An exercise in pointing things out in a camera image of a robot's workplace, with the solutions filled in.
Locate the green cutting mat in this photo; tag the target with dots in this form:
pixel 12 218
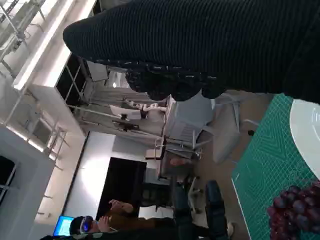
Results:
pixel 265 175

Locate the white plate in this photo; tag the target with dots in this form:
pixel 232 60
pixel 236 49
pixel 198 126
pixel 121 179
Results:
pixel 305 135

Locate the large black screen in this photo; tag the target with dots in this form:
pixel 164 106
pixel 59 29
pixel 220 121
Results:
pixel 120 180

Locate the person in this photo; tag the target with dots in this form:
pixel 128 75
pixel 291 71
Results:
pixel 215 200

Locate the black monitor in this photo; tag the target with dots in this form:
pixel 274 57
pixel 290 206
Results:
pixel 6 172

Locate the purple toy grape bunch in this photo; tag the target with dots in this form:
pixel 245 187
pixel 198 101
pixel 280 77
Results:
pixel 295 212

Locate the grey wall box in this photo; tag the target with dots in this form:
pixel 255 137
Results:
pixel 98 71

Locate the black-paned window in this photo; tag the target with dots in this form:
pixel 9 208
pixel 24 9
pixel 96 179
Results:
pixel 71 80

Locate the laptop with blue screen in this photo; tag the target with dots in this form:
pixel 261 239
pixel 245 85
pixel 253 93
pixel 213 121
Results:
pixel 62 225

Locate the white office chair base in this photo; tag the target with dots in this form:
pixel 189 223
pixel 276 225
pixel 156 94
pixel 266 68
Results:
pixel 195 195

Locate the white VR headset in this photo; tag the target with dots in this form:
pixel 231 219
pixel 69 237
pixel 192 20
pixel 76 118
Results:
pixel 86 225

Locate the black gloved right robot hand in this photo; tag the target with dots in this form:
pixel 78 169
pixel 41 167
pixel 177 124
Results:
pixel 190 40

